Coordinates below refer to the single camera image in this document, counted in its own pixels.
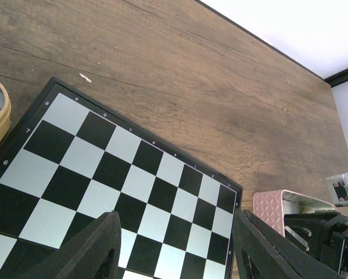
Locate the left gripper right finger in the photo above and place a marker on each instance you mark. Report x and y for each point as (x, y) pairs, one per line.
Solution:
(261, 252)

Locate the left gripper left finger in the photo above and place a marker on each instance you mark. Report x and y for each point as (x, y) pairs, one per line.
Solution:
(93, 253)

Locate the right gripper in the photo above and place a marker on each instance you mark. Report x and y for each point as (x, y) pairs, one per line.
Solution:
(323, 236)

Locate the pink tin tray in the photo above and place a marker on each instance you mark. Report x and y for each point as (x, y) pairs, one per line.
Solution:
(272, 206)

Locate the black and silver chessboard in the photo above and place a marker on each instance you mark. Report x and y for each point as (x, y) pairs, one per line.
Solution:
(70, 159)

